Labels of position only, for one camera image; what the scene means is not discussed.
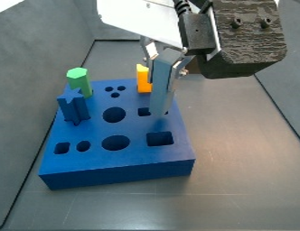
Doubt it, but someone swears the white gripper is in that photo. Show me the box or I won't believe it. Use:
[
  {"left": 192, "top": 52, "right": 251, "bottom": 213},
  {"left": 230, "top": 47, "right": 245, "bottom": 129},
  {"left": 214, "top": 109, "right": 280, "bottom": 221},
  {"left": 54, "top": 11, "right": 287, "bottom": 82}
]
[{"left": 97, "top": 0, "right": 194, "bottom": 113}]

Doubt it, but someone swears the light blue rectangular block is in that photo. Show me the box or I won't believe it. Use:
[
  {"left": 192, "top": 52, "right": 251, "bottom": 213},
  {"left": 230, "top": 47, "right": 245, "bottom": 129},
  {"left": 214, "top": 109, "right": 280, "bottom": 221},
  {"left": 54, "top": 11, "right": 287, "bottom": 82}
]
[{"left": 149, "top": 48, "right": 181, "bottom": 116}]

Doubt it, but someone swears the blue shape sorting board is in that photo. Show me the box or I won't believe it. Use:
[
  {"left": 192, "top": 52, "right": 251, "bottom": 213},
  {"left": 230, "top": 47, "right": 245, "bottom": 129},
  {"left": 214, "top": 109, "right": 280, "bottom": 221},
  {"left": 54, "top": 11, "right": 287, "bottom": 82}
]
[{"left": 38, "top": 79, "right": 194, "bottom": 189}]

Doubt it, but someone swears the yellow arch block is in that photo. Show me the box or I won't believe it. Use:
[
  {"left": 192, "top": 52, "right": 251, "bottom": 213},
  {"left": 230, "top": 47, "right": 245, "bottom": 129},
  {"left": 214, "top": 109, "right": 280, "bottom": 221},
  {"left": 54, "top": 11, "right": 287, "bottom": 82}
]
[{"left": 136, "top": 64, "right": 153, "bottom": 93}]

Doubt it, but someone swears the green hexagonal prism block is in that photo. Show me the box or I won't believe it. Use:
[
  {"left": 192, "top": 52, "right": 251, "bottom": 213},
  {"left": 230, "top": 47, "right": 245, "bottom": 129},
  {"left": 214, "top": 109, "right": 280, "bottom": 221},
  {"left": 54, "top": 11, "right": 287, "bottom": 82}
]
[{"left": 67, "top": 68, "right": 93, "bottom": 98}]

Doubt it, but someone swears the dark blue star block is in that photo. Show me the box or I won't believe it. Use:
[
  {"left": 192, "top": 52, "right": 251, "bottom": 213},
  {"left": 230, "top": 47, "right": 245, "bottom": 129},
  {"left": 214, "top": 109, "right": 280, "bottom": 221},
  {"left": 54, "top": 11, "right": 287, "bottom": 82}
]
[{"left": 57, "top": 88, "right": 91, "bottom": 125}]

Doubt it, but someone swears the black camera cable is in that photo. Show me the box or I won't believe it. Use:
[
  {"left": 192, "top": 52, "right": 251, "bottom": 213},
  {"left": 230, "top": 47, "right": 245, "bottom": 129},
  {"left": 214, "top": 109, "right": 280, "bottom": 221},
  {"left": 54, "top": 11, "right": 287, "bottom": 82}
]
[{"left": 172, "top": 0, "right": 194, "bottom": 16}]

